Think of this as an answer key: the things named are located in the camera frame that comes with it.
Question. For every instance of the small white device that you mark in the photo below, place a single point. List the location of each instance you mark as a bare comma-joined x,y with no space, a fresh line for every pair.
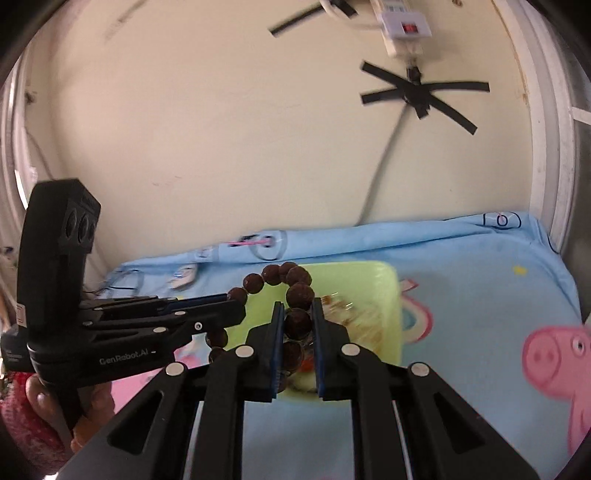
182,277

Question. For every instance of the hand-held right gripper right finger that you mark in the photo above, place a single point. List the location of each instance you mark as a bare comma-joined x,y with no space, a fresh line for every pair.
317,332

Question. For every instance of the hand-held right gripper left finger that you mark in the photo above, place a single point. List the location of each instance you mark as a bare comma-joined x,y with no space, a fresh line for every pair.
279,332

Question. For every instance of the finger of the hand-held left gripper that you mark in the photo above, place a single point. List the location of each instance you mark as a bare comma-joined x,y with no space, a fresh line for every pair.
203,301
217,316

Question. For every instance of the white door frame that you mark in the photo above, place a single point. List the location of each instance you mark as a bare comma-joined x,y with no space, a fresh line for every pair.
549,138

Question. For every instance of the blue cartoon printed bedsheet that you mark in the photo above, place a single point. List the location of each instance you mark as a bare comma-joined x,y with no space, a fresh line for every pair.
461,300

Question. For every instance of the pile of mixed jewelry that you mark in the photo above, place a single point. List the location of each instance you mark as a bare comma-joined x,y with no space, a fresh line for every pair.
341,309

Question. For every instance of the person's left hand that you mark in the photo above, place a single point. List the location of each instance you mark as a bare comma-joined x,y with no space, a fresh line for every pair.
97,406

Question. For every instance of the white power strip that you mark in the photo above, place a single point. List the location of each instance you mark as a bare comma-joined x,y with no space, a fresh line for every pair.
406,27

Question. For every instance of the black tape cross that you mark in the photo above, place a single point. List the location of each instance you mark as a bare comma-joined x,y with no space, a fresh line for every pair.
422,99

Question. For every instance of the black tape strip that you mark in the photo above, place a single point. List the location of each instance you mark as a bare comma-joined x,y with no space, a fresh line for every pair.
295,21

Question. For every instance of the green plastic basin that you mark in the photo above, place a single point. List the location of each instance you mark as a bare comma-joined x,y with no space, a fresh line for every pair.
369,286

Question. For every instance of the white window frame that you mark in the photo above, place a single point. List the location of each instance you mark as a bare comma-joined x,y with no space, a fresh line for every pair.
11,152

